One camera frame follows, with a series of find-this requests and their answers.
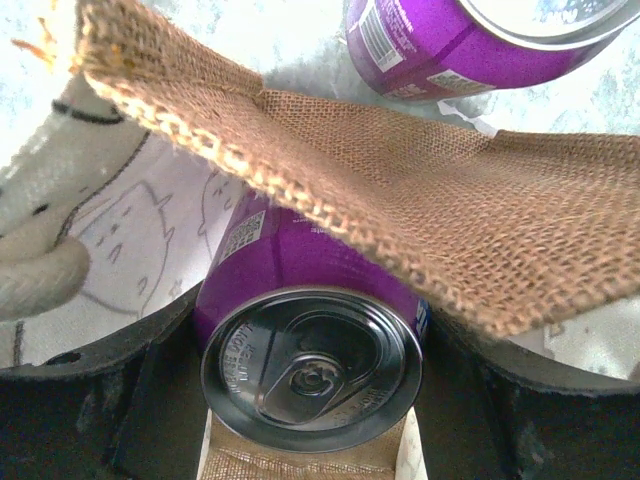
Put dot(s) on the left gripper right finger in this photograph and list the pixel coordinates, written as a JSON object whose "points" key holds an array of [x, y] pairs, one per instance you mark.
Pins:
{"points": [[495, 410]]}

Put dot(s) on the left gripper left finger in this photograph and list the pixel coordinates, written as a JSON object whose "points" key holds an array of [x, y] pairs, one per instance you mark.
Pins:
{"points": [[128, 406]]}

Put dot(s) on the purple fanta can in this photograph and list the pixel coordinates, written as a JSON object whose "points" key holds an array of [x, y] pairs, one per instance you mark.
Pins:
{"points": [[307, 345], [423, 50]]}

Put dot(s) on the purple Fanta can front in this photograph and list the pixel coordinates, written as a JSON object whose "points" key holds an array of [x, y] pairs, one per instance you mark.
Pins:
{"points": [[423, 50]]}

